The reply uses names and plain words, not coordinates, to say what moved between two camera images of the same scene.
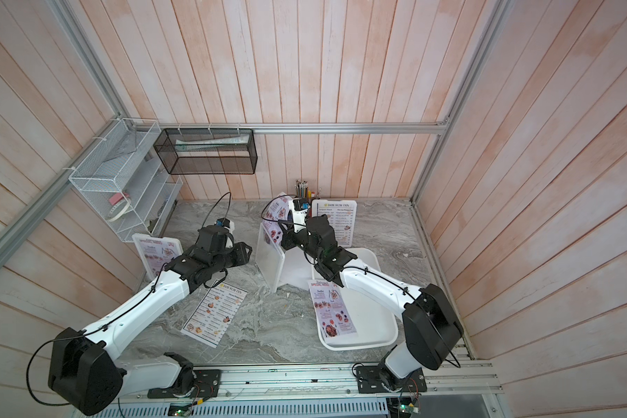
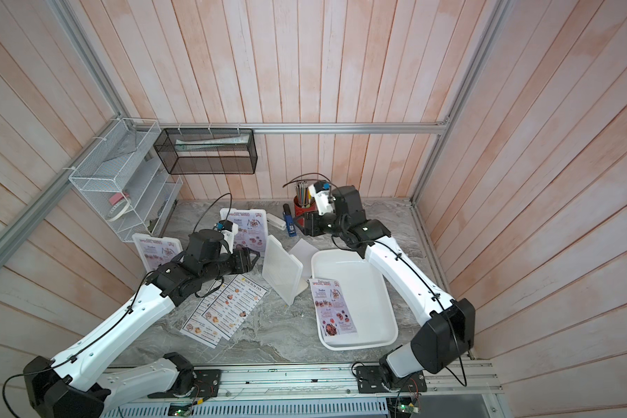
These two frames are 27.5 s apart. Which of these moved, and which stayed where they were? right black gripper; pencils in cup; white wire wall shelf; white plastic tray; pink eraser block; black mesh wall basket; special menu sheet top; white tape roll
Moved: right black gripper
Stayed: black mesh wall basket; special menu sheet top; pink eraser block; white tape roll; white plastic tray; white wire wall shelf; pencils in cup
